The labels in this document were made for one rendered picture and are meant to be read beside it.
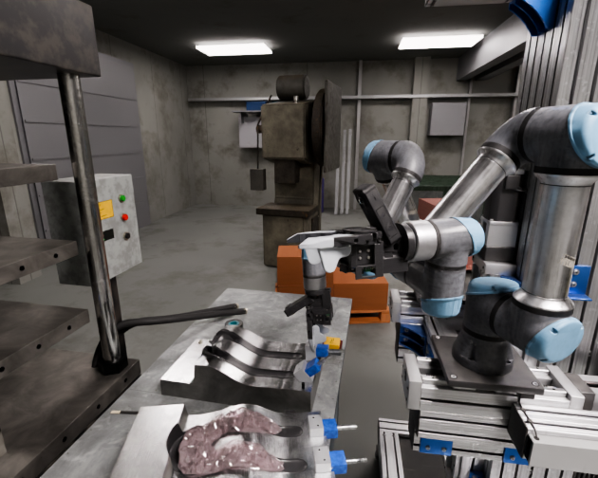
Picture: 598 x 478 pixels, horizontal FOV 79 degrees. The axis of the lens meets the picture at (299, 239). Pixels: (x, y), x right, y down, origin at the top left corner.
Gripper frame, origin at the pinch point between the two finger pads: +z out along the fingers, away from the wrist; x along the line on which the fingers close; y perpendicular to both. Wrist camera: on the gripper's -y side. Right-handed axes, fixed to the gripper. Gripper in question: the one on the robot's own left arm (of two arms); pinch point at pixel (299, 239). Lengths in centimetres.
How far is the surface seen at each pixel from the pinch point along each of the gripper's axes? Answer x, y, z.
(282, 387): 44, 51, -6
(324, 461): 16, 56, -9
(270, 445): 25, 56, 2
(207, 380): 55, 51, 16
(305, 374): 43, 49, -13
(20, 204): 430, -2, 200
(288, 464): 21, 58, -1
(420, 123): 633, -133, -463
